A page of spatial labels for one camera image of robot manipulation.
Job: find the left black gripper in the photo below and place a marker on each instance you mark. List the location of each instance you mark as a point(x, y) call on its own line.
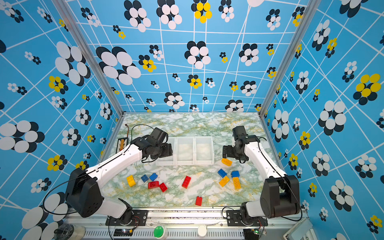
point(168, 151)

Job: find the blue lego brick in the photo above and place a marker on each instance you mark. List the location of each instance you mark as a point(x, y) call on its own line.
point(222, 173)
point(153, 177)

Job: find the small red lego front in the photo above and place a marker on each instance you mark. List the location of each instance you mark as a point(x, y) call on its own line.
point(199, 201)

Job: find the red lego brick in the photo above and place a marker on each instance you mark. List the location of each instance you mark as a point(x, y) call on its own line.
point(186, 182)
point(163, 187)
point(153, 185)

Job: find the black box with orange parts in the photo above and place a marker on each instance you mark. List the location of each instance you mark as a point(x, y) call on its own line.
point(121, 144)

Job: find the right circuit board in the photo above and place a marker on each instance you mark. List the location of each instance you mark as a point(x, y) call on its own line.
point(252, 234)

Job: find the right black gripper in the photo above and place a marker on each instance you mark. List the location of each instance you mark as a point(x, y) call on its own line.
point(228, 149)

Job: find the white three-compartment container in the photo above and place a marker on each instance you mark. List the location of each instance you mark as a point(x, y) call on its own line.
point(187, 151)

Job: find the grey box front right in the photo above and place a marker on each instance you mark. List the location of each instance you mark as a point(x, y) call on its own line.
point(302, 230)

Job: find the small blue lego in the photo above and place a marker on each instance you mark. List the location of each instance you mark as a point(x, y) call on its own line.
point(235, 174)
point(144, 178)

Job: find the left circuit board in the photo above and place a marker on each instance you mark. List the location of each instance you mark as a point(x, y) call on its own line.
point(122, 233)

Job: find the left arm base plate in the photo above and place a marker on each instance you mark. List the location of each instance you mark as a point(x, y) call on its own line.
point(138, 218)

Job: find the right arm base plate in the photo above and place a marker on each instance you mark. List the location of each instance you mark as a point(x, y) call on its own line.
point(234, 219)

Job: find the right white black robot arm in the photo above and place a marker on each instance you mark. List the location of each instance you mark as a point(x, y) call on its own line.
point(280, 196)

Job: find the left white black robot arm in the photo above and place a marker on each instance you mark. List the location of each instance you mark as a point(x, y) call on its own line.
point(83, 191)

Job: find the white push button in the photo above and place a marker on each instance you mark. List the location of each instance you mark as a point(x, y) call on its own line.
point(202, 231)

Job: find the clear tape roll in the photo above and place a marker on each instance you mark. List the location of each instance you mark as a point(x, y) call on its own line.
point(69, 232)

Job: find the circuit board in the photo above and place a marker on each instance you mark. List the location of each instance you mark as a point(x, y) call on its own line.
point(122, 233)
point(252, 234)

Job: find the green push button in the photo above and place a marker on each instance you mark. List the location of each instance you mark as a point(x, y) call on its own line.
point(160, 232)

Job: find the long yellow lego brick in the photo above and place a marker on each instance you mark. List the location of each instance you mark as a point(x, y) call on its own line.
point(237, 183)

